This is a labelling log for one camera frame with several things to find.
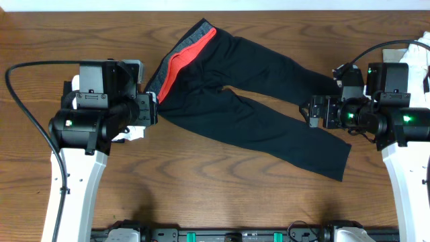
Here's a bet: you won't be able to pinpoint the folded white garment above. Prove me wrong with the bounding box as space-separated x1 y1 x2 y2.
71 74 147 143

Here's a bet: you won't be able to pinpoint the grey cloth piece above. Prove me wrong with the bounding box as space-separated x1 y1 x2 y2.
382 48 408 63

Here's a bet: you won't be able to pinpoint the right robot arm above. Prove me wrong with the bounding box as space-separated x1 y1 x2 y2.
299 63 429 241

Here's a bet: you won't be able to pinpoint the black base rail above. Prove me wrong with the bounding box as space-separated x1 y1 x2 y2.
89 220 400 242

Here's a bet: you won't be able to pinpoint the black leggings with red waistband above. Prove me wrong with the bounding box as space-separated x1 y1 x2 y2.
146 19 351 181

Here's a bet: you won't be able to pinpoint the crumpled white shirt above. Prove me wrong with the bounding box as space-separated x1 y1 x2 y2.
400 44 429 108

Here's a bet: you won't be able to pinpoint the folded black garment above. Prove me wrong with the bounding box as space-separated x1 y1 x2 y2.
60 81 130 143

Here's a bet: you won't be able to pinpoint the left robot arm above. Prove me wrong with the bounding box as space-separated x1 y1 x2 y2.
42 60 157 241

